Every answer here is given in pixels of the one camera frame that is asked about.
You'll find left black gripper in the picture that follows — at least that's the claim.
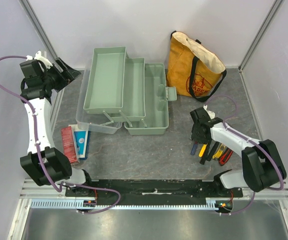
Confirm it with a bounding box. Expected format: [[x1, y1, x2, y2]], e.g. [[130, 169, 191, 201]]
[[41, 57, 81, 93]]

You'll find yellow handled screwdriver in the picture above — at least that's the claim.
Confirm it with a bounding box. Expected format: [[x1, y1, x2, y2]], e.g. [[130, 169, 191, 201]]
[[199, 144, 208, 158]]

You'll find blue red screwdriver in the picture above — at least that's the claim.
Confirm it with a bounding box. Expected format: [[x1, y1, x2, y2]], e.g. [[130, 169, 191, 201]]
[[190, 141, 198, 156]]

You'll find black rubber mallet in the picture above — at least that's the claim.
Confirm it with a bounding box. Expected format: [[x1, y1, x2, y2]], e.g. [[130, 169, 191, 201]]
[[200, 143, 211, 165]]

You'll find claw hammer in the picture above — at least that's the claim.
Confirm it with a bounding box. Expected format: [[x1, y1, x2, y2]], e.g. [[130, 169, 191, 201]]
[[207, 141, 220, 161]]

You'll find green plastic tool box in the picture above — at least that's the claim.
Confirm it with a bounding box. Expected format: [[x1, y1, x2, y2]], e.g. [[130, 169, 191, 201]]
[[76, 46, 177, 136]]

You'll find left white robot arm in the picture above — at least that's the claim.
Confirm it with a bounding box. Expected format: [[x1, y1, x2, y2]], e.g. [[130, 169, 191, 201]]
[[20, 56, 94, 197]]

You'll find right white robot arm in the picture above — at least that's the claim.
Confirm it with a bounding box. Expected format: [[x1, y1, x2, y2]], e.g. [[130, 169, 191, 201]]
[[190, 107, 287, 197]]

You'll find yellow utility knife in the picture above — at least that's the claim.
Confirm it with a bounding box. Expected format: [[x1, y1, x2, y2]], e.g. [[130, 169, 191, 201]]
[[213, 144, 226, 160]]

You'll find red black utility knife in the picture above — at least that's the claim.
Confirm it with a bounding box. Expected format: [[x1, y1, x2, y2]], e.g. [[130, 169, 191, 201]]
[[219, 148, 233, 166]]

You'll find yellow tote bag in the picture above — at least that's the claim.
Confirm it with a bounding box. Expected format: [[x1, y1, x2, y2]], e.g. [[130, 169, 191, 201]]
[[167, 31, 227, 103]]

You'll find blue white box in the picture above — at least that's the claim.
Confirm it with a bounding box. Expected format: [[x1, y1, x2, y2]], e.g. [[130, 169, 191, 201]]
[[71, 124, 91, 161]]

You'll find red box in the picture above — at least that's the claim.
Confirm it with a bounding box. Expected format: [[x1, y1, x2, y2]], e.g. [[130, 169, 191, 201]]
[[61, 126, 79, 166]]

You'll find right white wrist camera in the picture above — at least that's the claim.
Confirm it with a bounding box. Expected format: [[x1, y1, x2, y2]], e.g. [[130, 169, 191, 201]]
[[203, 105, 216, 119]]

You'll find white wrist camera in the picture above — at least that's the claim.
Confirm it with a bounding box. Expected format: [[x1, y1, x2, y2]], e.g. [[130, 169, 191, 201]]
[[203, 105, 216, 119], [26, 51, 53, 69]]

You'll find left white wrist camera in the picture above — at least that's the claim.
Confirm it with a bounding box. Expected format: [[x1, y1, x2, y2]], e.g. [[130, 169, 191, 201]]
[[26, 51, 53, 69]]

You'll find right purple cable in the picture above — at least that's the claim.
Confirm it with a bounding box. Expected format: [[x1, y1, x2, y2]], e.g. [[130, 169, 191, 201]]
[[205, 94, 286, 216]]

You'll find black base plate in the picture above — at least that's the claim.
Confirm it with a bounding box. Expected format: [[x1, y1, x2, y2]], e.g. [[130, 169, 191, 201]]
[[65, 178, 244, 210]]

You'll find aluminium frame rail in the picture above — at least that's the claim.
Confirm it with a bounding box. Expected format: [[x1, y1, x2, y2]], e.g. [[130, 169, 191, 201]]
[[20, 179, 288, 200]]

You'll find blue cable duct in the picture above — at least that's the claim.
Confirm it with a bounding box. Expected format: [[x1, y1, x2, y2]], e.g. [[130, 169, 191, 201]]
[[30, 199, 219, 211]]

